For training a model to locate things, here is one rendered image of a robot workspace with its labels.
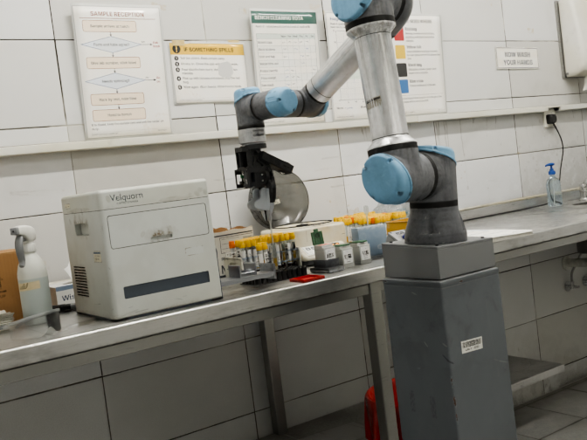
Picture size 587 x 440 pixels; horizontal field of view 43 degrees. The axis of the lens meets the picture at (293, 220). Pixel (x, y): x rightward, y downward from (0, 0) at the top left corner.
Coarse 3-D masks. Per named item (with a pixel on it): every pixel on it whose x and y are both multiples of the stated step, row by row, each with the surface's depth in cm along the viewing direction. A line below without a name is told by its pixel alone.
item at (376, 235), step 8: (376, 224) 231; (384, 224) 230; (352, 232) 228; (360, 232) 226; (368, 232) 227; (376, 232) 228; (384, 232) 230; (352, 240) 229; (368, 240) 227; (376, 240) 228; (384, 240) 230; (376, 248) 228; (376, 256) 227
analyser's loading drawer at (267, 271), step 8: (248, 264) 194; (264, 264) 198; (272, 264) 195; (232, 272) 192; (240, 272) 190; (248, 272) 191; (256, 272) 192; (264, 272) 194; (272, 272) 194; (224, 280) 188; (232, 280) 188; (240, 280) 190; (248, 280) 191
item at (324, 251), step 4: (320, 244) 213; (324, 244) 211; (328, 244) 211; (332, 244) 212; (316, 248) 212; (320, 248) 210; (324, 248) 209; (328, 248) 210; (332, 248) 211; (316, 252) 212; (320, 252) 211; (324, 252) 209; (328, 252) 210; (332, 252) 211; (316, 256) 212; (320, 256) 211; (324, 256) 209; (328, 256) 210; (332, 256) 211
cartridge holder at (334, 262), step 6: (336, 258) 211; (318, 264) 211; (324, 264) 209; (330, 264) 210; (336, 264) 211; (312, 270) 214; (318, 270) 211; (324, 270) 209; (330, 270) 208; (336, 270) 209; (342, 270) 210
